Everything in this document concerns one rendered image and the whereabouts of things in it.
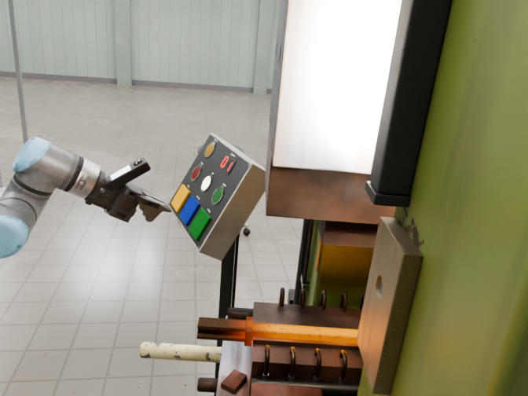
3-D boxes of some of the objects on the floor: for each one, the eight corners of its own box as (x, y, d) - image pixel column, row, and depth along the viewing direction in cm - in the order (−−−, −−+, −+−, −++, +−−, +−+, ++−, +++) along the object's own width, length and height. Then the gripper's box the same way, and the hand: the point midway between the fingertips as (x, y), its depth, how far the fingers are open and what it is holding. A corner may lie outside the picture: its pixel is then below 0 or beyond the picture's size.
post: (210, 449, 174) (225, 186, 135) (211, 441, 178) (226, 182, 139) (221, 450, 174) (239, 188, 135) (221, 441, 178) (239, 183, 139)
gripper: (82, 193, 114) (155, 224, 125) (85, 207, 106) (163, 238, 118) (98, 164, 113) (170, 197, 124) (103, 176, 105) (179, 210, 117)
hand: (168, 207), depth 120 cm, fingers closed
